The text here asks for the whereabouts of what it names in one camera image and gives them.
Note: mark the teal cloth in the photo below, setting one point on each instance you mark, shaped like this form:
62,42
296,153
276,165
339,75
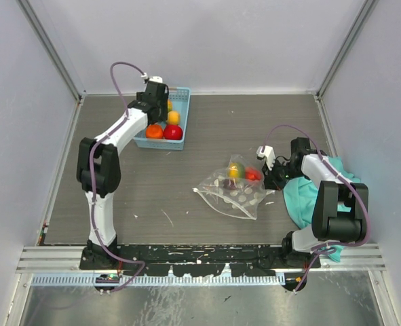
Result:
300,197

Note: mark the light blue plastic basket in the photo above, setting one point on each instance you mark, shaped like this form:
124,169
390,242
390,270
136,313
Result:
180,98

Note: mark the orange fake fruit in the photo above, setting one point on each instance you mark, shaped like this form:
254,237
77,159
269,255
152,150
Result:
154,131

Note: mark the small dark purple fake fruit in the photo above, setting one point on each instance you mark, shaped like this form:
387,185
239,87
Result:
229,184

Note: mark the yellow fake peach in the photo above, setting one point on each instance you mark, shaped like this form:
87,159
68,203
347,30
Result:
173,118

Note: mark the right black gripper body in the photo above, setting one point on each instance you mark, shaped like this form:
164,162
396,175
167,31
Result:
283,172

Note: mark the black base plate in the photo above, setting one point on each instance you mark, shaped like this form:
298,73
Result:
195,260

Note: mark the grey slotted cable duct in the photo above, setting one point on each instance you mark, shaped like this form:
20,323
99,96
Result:
94,279

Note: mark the yellow green fake mango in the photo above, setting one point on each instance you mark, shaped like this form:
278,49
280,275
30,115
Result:
236,170

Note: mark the small red fake fruit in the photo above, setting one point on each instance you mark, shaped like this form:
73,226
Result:
253,174

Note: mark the clear zip top bag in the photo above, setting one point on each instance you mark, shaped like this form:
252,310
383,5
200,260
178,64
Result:
241,203

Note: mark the red fake apple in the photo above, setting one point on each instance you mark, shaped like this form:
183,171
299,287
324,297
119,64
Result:
173,132

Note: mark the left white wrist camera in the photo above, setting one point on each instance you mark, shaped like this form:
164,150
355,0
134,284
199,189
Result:
146,78

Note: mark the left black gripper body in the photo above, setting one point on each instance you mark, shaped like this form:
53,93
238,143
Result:
161,115

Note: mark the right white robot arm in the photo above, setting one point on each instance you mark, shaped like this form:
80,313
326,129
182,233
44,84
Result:
340,214

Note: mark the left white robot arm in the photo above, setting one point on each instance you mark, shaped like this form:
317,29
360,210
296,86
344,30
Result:
98,165

